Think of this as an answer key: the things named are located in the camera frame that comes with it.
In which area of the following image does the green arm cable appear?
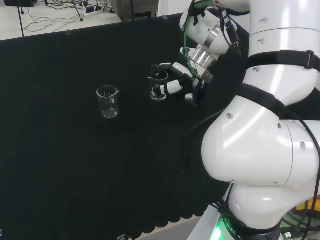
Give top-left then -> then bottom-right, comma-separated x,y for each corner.
183,0 -> 218,83

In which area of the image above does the grey cabinet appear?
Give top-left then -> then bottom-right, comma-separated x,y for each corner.
109,0 -> 160,23

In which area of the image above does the black stand pole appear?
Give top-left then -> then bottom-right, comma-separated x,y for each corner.
17,0 -> 25,38

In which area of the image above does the white floor cable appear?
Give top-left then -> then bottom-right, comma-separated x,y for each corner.
24,9 -> 83,33

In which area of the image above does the black cloth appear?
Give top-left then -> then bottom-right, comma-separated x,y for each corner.
0,12 -> 251,240

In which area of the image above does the black box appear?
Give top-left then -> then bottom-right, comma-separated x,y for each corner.
4,0 -> 38,8

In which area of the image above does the yellow stop button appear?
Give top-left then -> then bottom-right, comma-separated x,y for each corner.
295,194 -> 318,213

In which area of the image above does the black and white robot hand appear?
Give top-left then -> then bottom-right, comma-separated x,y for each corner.
150,62 -> 215,107

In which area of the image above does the white power strip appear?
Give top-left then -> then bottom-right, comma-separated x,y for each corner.
81,6 -> 103,18

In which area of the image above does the clear glass beaker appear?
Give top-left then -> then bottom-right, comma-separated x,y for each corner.
96,85 -> 121,119
146,69 -> 169,102

